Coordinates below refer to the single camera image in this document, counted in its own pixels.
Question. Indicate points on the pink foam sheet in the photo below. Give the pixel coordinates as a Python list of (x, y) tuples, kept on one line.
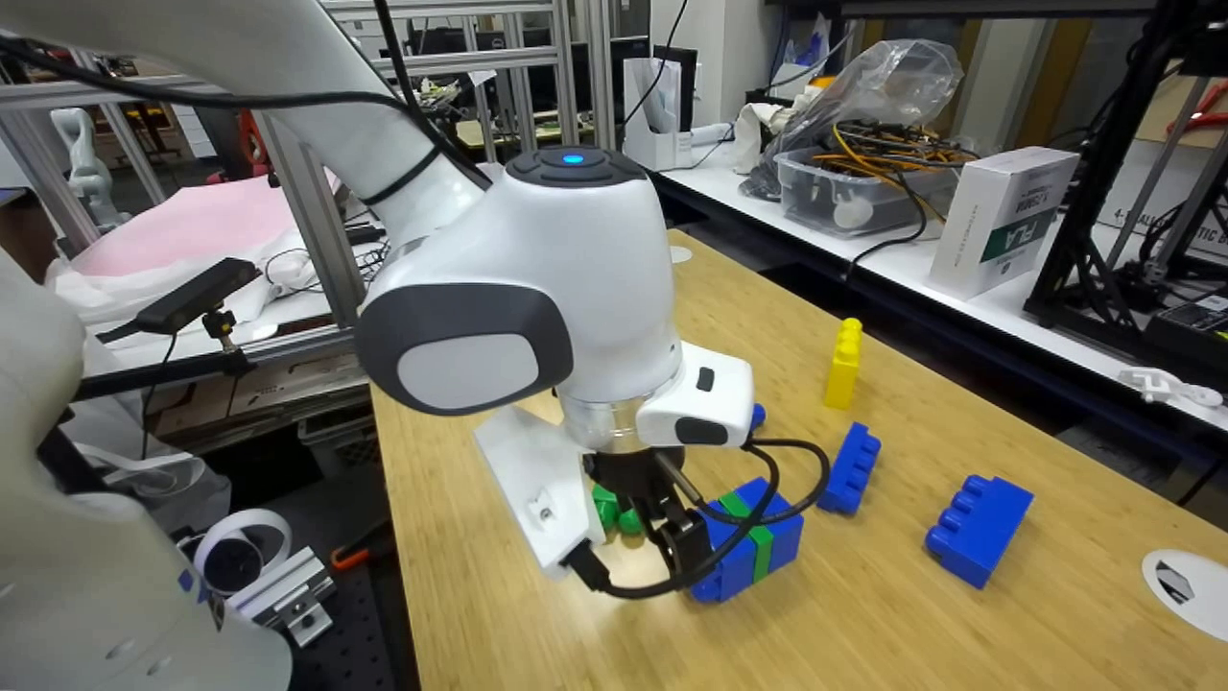
[(191, 233)]

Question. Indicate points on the clear plastic bag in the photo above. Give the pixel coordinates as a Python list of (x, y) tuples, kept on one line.
[(895, 81)]

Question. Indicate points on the white plastic bag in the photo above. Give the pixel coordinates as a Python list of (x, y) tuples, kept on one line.
[(154, 482)]

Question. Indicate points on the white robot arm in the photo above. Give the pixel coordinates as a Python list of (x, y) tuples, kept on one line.
[(577, 280)]

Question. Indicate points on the blue narrow building block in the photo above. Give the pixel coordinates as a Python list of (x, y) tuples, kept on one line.
[(848, 475)]

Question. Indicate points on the white round clamp device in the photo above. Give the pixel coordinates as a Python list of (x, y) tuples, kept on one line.
[(273, 589)]

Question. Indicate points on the aluminium frame post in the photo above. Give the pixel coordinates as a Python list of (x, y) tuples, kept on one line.
[(313, 233)]

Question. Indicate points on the yellow square building block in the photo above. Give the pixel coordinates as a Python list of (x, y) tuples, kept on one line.
[(840, 370)]

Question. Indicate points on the blue long building block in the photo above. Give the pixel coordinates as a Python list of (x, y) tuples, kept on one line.
[(981, 539)]

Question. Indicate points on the white cloth bag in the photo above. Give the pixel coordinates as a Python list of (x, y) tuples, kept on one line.
[(762, 137)]

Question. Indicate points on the clear plastic bin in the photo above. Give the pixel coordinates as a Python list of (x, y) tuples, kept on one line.
[(829, 206)]

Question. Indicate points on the cardboard box under shelf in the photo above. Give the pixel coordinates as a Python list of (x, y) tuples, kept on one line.
[(254, 395)]

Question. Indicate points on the white cardboard box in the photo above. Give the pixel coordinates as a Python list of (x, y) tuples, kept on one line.
[(985, 206)]

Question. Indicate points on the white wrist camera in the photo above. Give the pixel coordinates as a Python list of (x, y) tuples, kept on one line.
[(532, 484)]

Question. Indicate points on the black tablet device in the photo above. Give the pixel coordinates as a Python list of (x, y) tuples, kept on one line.
[(191, 298)]

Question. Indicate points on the white workbench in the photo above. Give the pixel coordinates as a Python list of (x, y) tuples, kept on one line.
[(1011, 315)]

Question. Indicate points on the white curved plastic part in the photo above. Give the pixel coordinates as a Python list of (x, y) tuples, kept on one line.
[(79, 166)]

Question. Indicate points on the black printer frame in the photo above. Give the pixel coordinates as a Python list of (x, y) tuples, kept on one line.
[(1086, 306)]

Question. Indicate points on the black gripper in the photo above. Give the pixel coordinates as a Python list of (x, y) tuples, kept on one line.
[(639, 470)]

